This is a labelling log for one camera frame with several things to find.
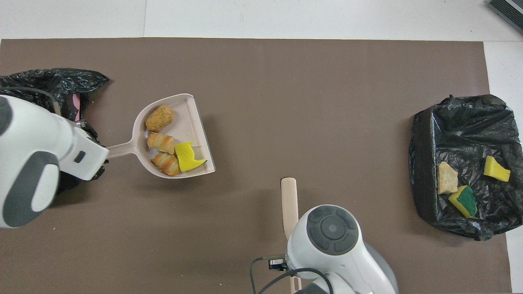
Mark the pale bread chunk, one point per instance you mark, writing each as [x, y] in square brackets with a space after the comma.
[166, 163]

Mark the striped bread roll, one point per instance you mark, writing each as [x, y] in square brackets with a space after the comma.
[161, 143]

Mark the round brown bread piece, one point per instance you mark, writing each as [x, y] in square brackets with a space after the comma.
[159, 118]

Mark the yellow sponge piece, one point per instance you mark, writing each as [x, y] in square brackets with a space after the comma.
[463, 201]
[496, 169]
[187, 157]

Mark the beige plastic dustpan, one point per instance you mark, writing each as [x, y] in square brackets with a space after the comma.
[184, 122]

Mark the beige brush black bristles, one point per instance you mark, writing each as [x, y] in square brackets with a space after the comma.
[289, 204]

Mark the pale beige stone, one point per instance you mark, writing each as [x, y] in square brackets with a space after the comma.
[447, 178]

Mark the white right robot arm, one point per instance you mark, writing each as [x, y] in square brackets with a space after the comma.
[333, 228]

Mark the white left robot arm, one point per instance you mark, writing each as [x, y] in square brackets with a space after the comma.
[36, 163]

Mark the pink plastic bin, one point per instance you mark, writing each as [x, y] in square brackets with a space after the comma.
[76, 107]

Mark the crumpled black trash bag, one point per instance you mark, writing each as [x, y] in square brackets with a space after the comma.
[73, 81]

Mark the black bag lined bin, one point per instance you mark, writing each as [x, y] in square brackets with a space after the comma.
[466, 130]

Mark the brown table mat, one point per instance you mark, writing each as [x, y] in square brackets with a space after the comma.
[265, 102]

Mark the dark grey ribbed object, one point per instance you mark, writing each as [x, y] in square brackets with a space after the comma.
[510, 10]

